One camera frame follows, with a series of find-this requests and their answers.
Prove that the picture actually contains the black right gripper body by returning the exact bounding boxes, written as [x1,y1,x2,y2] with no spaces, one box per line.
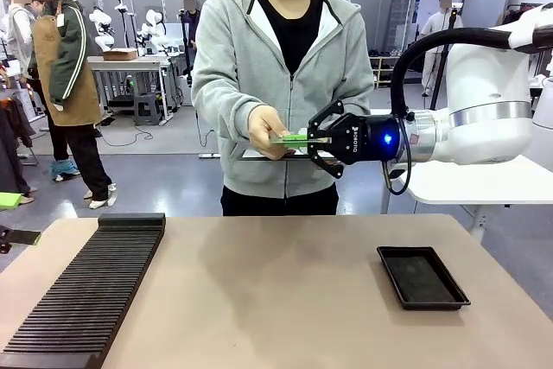
[330,113,403,166]

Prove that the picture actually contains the person in grey hoodie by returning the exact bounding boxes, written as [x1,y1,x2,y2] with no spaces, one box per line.
[190,0,376,218]

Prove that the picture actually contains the small white background robot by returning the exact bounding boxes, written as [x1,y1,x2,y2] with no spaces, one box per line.
[136,8,168,54]
[88,6,117,54]

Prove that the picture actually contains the person in white shirt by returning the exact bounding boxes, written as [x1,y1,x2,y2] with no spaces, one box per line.
[420,0,464,98]

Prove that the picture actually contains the grey plastic stool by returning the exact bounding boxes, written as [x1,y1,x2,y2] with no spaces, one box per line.
[132,92,164,127]

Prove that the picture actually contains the black tripod stand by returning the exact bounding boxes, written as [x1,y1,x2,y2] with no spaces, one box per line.
[429,4,461,111]

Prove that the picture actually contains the cardboard box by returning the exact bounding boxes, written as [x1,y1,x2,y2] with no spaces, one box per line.
[102,48,139,62]

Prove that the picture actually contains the person's right hand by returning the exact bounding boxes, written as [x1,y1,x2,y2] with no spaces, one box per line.
[248,105,296,162]

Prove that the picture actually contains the person in brown green coat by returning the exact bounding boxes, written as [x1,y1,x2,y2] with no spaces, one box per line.
[26,0,118,211]

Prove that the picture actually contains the black floor cable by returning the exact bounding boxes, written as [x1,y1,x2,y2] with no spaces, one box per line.
[97,123,156,149]

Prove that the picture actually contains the black slotted PCB rack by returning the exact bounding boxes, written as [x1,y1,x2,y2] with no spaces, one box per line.
[0,212,168,369]

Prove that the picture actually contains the white clipboard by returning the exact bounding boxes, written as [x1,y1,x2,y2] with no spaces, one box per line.
[240,148,343,163]

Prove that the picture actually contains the white side table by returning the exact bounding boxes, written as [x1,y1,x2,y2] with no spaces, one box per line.
[369,107,553,244]

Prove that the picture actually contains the dark hanging clothes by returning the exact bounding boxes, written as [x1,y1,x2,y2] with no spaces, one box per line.
[0,94,39,197]

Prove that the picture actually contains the grey background table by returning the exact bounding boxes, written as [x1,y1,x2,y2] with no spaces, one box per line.
[86,54,175,127]

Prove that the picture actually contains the black plastic tray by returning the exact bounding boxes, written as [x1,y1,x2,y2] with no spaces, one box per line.
[376,245,473,312]

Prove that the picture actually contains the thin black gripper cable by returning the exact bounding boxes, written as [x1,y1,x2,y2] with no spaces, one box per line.
[381,124,413,197]

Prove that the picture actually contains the black right arm hose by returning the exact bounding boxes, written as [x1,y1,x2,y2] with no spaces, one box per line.
[390,26,553,119]

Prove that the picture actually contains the green PCB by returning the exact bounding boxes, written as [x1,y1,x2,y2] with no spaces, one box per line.
[269,132,310,146]

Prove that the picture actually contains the person in white top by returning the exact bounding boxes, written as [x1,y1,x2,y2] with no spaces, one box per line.
[0,0,38,67]

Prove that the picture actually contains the person's right forearm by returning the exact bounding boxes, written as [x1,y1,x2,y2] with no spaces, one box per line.
[191,78,271,131]

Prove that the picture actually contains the person in dark clothes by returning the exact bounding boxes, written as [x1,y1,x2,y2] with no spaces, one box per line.
[180,0,202,77]

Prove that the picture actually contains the low shoe shelf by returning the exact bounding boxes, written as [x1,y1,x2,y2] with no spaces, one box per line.
[368,54,403,90]

